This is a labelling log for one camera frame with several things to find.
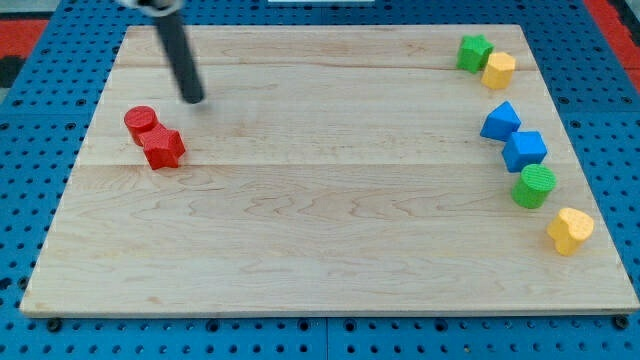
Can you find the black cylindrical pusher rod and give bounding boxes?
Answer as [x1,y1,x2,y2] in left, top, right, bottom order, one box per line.
[155,10,204,104]

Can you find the silver rod mount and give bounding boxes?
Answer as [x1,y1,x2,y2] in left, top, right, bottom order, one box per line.
[116,0,184,17]

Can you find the yellow hexagon block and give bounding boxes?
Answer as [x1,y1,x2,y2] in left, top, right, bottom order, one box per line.
[481,52,516,90]

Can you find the blue triangle block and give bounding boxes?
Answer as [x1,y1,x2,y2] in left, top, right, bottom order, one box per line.
[480,101,521,142]

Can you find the red cylinder block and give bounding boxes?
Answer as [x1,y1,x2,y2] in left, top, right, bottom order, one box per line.
[124,106,159,146]

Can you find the red star block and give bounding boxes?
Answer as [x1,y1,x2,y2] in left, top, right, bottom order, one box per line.
[139,124,186,170]

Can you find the wooden board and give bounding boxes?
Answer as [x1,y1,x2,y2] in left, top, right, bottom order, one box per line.
[20,25,639,318]

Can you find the green star block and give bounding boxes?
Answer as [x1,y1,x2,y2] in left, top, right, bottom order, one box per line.
[456,34,494,74]

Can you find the blue cube block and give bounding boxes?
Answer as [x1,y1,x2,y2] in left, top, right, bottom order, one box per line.
[502,131,547,173]

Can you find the green cylinder block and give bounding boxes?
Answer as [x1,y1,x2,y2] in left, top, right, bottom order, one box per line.
[511,164,557,209]

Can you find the yellow heart block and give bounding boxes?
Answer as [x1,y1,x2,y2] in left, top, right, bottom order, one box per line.
[546,207,595,256]

